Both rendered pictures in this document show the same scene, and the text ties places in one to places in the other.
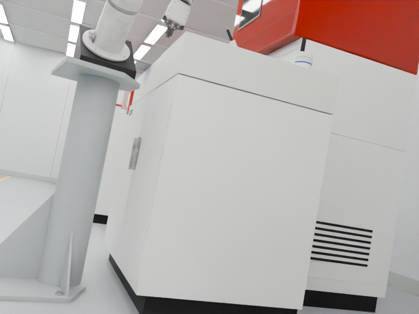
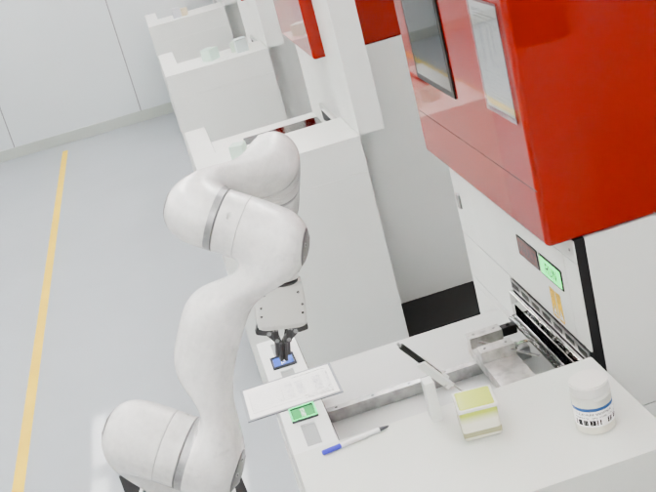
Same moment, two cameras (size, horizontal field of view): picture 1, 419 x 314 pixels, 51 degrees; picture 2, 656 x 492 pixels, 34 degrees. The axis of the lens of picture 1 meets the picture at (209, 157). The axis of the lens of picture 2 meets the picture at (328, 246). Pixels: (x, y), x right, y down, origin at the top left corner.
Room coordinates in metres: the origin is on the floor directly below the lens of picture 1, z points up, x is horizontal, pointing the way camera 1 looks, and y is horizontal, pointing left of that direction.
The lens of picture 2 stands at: (0.06, -0.30, 2.04)
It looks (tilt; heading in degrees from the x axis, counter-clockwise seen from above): 21 degrees down; 13
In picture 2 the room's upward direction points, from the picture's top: 15 degrees counter-clockwise
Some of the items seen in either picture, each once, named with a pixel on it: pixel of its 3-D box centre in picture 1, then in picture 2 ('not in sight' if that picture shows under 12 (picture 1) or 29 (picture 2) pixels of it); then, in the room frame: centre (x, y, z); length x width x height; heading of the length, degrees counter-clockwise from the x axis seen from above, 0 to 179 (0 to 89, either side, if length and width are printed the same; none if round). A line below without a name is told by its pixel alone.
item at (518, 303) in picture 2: not in sight; (551, 343); (2.19, -0.24, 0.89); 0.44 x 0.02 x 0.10; 19
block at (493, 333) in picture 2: not in sight; (484, 336); (2.27, -0.09, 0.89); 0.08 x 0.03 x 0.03; 109
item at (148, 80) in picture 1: (154, 85); (301, 414); (2.04, 0.32, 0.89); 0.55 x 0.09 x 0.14; 19
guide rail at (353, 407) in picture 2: not in sight; (428, 383); (2.20, 0.05, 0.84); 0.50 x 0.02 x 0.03; 109
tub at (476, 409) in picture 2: not in sight; (476, 413); (1.77, -0.10, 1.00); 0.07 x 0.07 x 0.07; 11
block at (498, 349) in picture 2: not in sight; (496, 349); (2.19, -0.12, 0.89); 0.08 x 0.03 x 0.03; 109
